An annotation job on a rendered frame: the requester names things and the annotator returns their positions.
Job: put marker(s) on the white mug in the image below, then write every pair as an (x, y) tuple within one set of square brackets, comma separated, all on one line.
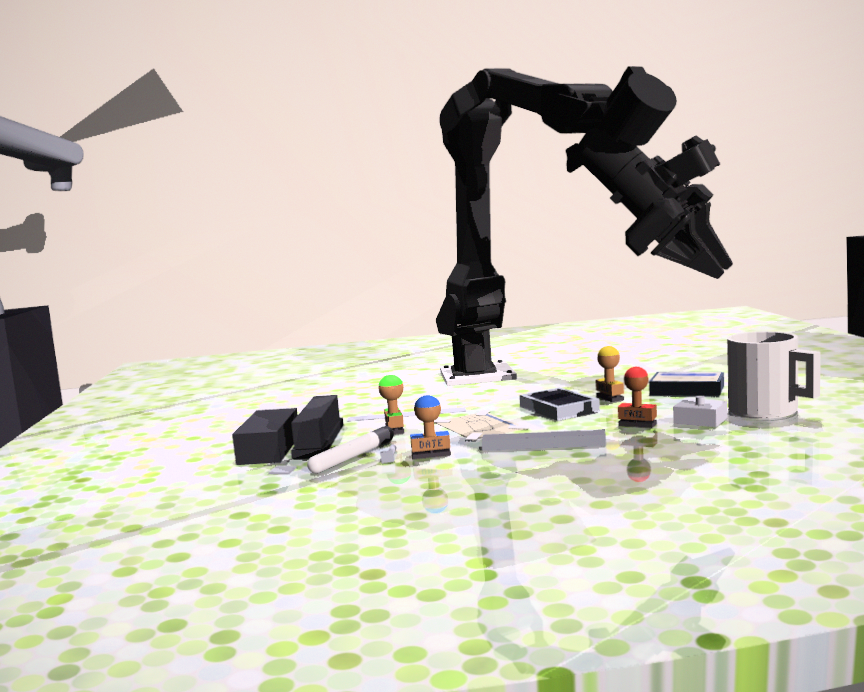
[(763, 374)]

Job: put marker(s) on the brown wooden rubber stamp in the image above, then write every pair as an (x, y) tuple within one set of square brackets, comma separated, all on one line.
[(608, 358)]

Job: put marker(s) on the tan inspection card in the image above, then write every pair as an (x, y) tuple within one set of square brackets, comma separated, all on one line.
[(476, 425)]

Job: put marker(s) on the wooden date stamp with blue top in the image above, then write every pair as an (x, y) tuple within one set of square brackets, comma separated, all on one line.
[(431, 444)]

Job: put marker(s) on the blue stamp pad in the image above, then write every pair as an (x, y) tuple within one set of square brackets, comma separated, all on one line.
[(687, 383)]

